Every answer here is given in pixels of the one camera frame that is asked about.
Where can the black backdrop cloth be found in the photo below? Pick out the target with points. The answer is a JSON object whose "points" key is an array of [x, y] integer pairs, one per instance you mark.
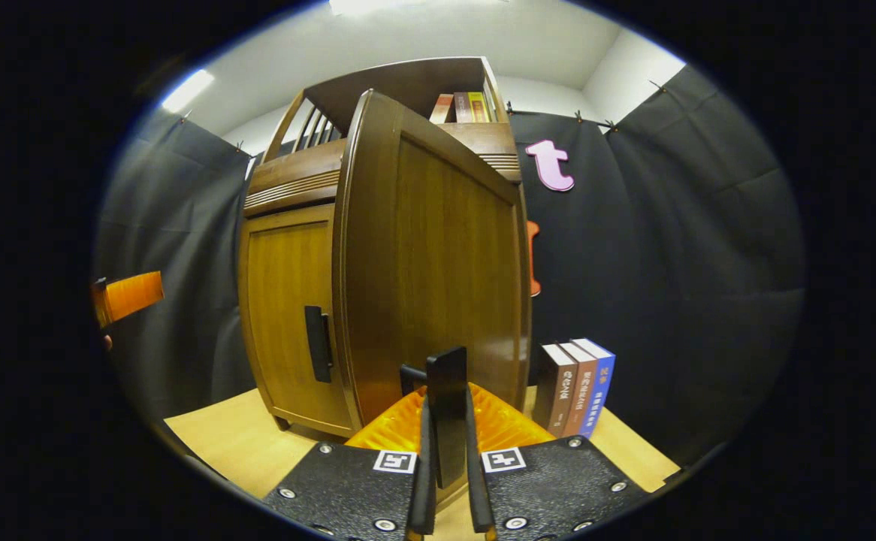
{"points": [[671, 263]]}

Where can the beige book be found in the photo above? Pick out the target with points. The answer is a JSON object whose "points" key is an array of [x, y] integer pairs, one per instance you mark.
{"points": [[442, 109]]}

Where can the long ceiling light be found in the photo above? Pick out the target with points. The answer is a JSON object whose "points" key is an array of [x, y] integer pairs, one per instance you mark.
{"points": [[187, 90]]}

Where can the wooden drawer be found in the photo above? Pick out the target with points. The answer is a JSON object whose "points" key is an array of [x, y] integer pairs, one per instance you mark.
{"points": [[295, 173]]}

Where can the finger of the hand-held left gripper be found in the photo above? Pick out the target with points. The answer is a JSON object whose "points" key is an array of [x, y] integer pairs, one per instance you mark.
{"points": [[131, 294]]}

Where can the wooden double-door shoe cabinet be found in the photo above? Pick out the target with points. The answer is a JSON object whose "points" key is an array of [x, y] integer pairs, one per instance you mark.
{"points": [[400, 83]]}

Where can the blue book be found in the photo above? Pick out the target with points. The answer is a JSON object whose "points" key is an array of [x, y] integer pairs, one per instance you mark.
{"points": [[602, 383]]}

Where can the wooden cabinet door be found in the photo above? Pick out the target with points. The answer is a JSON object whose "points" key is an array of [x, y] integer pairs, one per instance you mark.
{"points": [[280, 300], [438, 263]]}

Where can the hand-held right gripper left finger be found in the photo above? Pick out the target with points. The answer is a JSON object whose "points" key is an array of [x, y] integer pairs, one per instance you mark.
{"points": [[348, 488]]}

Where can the maroon book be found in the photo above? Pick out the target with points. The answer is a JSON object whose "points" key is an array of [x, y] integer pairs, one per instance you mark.
{"points": [[463, 107]]}

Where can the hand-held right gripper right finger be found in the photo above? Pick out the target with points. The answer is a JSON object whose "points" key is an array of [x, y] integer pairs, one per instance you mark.
{"points": [[551, 488]]}

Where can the light brown book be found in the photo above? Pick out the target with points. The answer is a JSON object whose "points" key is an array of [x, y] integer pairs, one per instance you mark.
{"points": [[582, 394]]}

